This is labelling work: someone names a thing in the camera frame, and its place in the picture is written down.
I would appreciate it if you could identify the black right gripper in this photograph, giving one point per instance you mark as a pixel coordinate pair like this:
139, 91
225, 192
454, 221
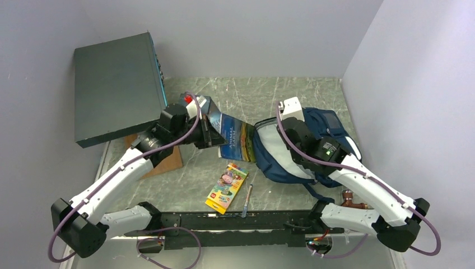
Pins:
287, 147

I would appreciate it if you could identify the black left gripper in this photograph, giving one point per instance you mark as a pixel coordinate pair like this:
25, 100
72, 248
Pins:
209, 135

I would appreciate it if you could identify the Animal Farm book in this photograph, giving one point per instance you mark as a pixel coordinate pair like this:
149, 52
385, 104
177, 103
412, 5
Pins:
238, 136

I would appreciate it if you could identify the navy blue student backpack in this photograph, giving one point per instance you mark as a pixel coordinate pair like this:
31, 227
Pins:
275, 161

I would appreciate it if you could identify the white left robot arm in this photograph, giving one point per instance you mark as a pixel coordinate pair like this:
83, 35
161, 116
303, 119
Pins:
83, 222

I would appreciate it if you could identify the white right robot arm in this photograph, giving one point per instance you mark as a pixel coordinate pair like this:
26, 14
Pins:
331, 157

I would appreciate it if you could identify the Nineteen Eighty-Four book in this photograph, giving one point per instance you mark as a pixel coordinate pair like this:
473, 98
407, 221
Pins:
210, 109

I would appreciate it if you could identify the yellow crayon box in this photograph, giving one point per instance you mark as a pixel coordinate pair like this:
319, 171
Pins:
226, 188

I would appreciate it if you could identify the wooden board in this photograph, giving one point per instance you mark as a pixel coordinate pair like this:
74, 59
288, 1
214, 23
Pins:
170, 163

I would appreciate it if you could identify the copper pipe fitting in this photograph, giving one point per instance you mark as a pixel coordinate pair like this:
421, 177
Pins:
347, 196

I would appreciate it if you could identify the blue pen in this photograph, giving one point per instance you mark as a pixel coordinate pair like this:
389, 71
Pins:
247, 200

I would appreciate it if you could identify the dark grey metal equipment box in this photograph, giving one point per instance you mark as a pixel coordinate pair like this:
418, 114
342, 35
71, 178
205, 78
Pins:
118, 89

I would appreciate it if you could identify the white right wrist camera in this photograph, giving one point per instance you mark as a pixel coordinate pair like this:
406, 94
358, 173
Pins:
290, 108

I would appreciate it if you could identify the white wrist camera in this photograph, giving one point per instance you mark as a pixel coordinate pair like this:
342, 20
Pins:
192, 105
290, 108

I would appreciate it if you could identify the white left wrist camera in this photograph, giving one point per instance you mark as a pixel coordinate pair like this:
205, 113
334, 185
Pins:
192, 105

